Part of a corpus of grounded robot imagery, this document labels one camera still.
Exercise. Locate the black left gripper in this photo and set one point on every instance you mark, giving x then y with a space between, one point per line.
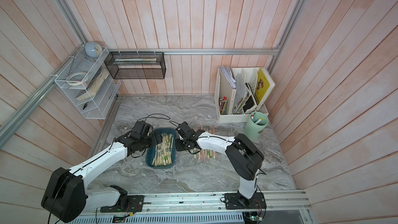
154 141

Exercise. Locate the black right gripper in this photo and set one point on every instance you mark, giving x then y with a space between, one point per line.
178 144

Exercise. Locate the teal plastic storage tray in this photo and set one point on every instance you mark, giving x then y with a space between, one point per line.
163 155

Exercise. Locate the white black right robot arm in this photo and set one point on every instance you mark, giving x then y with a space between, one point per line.
245 157

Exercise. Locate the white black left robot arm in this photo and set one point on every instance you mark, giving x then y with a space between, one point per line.
67 194

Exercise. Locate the bundle of coloured folders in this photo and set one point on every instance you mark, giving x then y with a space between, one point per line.
223 105

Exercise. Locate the white file organizer rack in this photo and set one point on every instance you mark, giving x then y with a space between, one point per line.
238 96

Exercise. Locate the mint green pen cup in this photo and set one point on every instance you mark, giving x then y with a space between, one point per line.
252 130

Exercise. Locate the black booklet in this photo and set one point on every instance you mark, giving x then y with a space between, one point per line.
250 104

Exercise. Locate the old book on shelf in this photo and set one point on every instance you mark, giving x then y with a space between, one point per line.
94 85

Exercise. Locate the white papers in organizer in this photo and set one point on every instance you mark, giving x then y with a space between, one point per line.
227 72

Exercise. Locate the roll of tape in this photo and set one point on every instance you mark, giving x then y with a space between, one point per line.
77 79

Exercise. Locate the yellow book with animal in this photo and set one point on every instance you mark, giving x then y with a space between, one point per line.
264 86

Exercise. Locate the small grey globe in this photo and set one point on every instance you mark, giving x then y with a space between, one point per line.
93 49

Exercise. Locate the black mesh wall basket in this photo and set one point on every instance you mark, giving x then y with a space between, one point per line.
136 65

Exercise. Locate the white wire wall shelf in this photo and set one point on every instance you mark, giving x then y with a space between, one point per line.
95 107

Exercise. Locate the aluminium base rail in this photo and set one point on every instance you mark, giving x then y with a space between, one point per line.
267 207

